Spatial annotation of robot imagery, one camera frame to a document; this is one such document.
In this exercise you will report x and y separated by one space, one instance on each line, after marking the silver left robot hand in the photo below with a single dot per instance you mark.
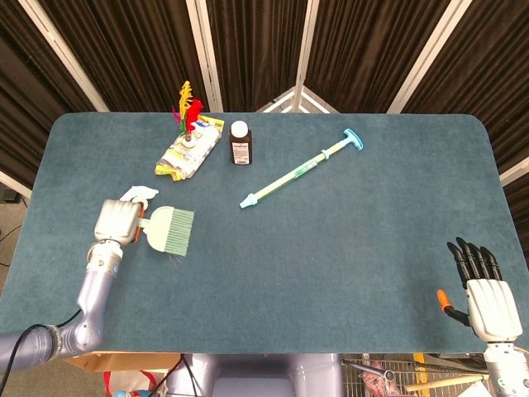
115 221

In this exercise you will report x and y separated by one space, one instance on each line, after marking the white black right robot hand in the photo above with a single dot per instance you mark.
492 306

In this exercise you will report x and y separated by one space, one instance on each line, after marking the mint green hand brush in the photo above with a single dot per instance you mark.
165 229

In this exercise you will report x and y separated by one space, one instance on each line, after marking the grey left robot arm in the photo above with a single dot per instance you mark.
95 297

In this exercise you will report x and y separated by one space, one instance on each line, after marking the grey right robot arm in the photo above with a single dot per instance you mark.
502 366

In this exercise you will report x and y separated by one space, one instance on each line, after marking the wooden stick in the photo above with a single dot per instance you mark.
446 382

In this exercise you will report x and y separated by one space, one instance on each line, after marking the yellow wet wipes pack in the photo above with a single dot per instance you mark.
186 159

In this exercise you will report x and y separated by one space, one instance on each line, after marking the colourful feather shuttlecock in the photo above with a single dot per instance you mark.
193 113

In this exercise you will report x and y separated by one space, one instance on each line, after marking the brown cardboard box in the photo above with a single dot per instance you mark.
124 361

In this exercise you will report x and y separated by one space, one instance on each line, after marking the brown bottle with white cap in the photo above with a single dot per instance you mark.
240 149

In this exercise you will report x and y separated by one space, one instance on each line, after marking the red and white bag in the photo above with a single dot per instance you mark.
124 384

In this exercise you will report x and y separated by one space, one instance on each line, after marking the teal and yellow pump tube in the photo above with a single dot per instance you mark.
289 177

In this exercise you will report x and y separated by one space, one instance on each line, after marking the blue felt table cover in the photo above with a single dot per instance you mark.
310 269

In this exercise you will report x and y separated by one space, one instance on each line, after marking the grey robot torso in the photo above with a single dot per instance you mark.
268 372

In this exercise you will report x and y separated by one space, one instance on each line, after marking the dark brown pleated curtain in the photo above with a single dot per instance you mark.
256 41

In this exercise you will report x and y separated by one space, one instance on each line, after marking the white screen frame rail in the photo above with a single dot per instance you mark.
514 170
14 182

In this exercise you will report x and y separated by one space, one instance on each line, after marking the white screen frame post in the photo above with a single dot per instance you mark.
62 54
430 54
308 41
205 54

